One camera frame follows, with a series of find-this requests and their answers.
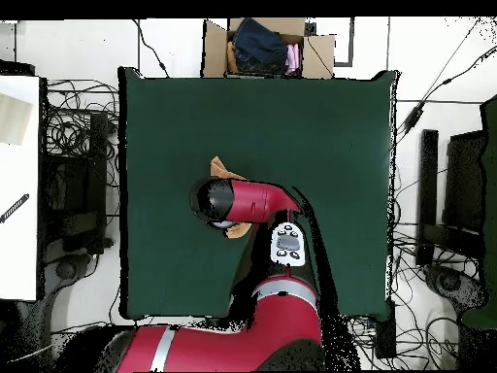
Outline tan terry towel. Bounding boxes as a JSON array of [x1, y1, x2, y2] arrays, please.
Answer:
[[209, 155, 252, 239]]

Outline dark green table cloth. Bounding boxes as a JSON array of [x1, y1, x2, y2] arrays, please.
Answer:
[[116, 66, 401, 322]]

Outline tan cloth in box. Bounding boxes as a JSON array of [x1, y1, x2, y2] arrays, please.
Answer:
[[225, 40, 240, 74]]

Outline pink cloth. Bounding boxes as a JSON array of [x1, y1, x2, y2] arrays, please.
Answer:
[[284, 43, 302, 76]]

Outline open cardboard box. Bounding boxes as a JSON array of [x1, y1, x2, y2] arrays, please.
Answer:
[[200, 17, 337, 80]]

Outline blue denim jeans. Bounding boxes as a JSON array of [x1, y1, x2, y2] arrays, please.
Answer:
[[231, 17, 289, 75]]

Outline black equipment rack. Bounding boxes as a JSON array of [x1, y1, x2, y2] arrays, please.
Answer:
[[38, 112, 116, 259]]

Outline black power strip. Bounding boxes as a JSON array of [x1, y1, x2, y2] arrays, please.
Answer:
[[374, 300, 398, 359]]

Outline office chair base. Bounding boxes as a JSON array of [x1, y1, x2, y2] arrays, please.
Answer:
[[42, 252, 100, 312], [423, 263, 489, 312]]

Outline black chair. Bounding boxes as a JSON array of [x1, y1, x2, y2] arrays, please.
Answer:
[[414, 128, 488, 267]]

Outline white desk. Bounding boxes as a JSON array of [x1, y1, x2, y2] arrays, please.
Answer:
[[0, 74, 41, 302]]

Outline black striped tool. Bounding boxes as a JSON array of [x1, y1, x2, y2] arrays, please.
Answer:
[[0, 192, 31, 225]]

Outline dark green draped cloth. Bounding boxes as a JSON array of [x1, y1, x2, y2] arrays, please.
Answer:
[[461, 93, 497, 330]]

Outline beige paper sheet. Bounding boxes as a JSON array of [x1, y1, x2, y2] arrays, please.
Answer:
[[0, 91, 33, 147]]

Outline black cable with adapter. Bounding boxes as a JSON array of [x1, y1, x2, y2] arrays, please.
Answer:
[[395, 45, 497, 137]]

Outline black floor frame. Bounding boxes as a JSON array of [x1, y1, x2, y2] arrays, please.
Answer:
[[333, 16, 356, 68]]

